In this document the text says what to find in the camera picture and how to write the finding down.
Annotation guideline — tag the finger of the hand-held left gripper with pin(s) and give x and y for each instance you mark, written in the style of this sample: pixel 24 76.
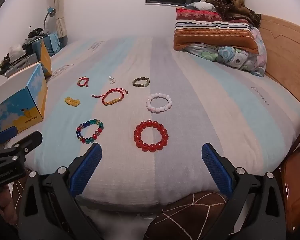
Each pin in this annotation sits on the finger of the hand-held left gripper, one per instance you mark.
pixel 27 142
pixel 5 133

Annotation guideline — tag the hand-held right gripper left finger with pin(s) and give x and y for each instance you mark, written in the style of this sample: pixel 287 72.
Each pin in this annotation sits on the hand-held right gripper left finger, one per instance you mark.
pixel 86 170

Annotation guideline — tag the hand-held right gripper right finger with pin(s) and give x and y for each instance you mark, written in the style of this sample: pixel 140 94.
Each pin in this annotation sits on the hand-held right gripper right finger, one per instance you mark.
pixel 216 170

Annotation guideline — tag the printed cardboard box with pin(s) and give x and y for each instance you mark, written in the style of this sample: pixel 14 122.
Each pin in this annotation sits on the printed cardboard box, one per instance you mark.
pixel 20 105

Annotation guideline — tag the person's left hand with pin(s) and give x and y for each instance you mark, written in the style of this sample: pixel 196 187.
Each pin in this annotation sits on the person's left hand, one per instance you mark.
pixel 3 205

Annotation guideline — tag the brown patterned floor mat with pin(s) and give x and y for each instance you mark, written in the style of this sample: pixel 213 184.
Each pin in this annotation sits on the brown patterned floor mat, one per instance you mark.
pixel 190 217

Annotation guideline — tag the silver suitcase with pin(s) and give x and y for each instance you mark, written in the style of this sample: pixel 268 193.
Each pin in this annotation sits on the silver suitcase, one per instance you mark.
pixel 17 65

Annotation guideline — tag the striped bed sheet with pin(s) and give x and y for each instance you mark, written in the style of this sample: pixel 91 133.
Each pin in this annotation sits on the striped bed sheet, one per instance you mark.
pixel 190 105

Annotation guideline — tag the brown wooden chair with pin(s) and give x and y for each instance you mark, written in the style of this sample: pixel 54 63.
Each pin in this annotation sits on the brown wooden chair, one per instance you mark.
pixel 297 177

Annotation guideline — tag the white plastic bag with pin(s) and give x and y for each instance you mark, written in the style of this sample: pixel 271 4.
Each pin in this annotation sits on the white plastic bag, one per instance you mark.
pixel 16 48

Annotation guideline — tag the white pearl earrings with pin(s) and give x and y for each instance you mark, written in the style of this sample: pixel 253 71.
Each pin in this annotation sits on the white pearl earrings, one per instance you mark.
pixel 112 80

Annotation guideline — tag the light blue cloth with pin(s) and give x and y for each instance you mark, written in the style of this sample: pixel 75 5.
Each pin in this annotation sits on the light blue cloth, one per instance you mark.
pixel 53 41

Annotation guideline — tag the black glossy object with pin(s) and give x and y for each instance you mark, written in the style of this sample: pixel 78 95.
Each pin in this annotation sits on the black glossy object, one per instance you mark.
pixel 35 32

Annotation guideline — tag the floral quilt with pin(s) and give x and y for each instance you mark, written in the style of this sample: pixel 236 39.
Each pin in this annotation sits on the floral quilt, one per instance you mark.
pixel 235 57

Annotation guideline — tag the blue desk lamp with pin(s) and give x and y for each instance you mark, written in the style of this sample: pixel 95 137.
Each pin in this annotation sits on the blue desk lamp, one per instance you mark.
pixel 50 11

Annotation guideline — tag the cream curtain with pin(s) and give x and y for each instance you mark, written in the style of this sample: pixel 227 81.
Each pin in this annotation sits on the cream curtain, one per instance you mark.
pixel 60 12

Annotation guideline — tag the wooden headboard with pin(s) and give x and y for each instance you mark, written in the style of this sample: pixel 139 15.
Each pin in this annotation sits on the wooden headboard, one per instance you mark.
pixel 285 55

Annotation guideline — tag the striped knitted cloth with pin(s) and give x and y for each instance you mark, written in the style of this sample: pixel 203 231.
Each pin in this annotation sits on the striped knitted cloth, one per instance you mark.
pixel 215 32

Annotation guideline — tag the grey white pillow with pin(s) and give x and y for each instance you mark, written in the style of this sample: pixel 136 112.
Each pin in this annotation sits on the grey white pillow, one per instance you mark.
pixel 202 5

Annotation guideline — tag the brown crumpled cloth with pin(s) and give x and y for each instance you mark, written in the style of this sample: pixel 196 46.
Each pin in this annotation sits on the brown crumpled cloth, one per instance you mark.
pixel 230 2

